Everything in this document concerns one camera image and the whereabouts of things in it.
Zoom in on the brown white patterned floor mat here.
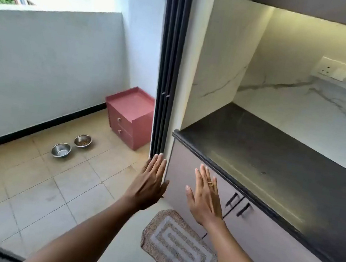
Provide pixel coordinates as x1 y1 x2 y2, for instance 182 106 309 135
138 206 227 262

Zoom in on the person's left hand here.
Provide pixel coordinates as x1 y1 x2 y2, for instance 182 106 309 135
120 148 174 215

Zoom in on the red drawer cabinet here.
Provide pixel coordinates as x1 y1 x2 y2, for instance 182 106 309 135
99 82 159 153

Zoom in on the black sliding door frame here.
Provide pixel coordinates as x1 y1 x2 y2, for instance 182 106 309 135
144 0 194 162

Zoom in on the grey lower cabinet door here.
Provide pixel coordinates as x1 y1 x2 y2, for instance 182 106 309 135
216 193 346 262
157 137 252 243

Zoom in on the person's left forearm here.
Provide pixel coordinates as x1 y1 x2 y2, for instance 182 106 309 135
20 180 153 262

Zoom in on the black cabinet door handle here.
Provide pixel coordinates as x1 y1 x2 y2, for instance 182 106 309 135
225 191 240 209
236 201 252 219

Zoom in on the person's right hand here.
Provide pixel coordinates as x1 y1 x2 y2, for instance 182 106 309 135
180 162 232 230

